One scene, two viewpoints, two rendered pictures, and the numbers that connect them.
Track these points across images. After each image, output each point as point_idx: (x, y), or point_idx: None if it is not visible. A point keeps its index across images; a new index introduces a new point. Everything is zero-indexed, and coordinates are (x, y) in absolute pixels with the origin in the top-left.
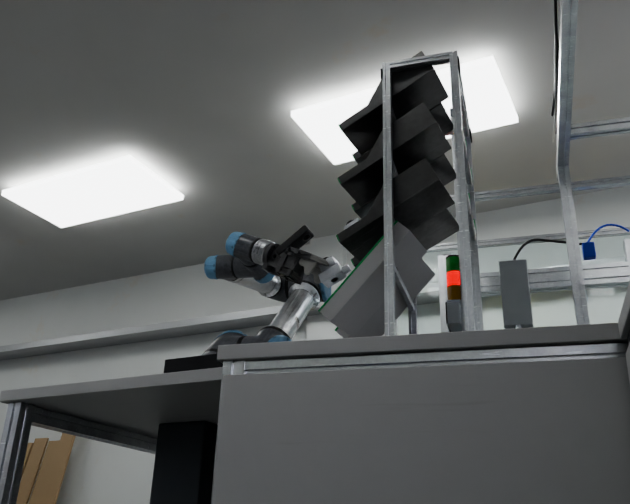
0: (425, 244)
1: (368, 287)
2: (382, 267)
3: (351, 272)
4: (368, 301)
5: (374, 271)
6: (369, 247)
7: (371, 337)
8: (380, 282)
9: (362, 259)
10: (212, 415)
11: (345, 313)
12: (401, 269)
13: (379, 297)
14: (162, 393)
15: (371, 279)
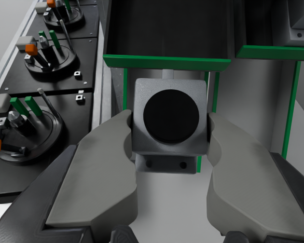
0: None
1: (263, 92)
2: (273, 61)
3: (296, 93)
4: (238, 104)
5: (280, 73)
6: (265, 27)
7: None
8: (250, 76)
9: (299, 68)
10: None
11: (258, 135)
12: (234, 43)
13: (224, 91)
14: None
15: (271, 82)
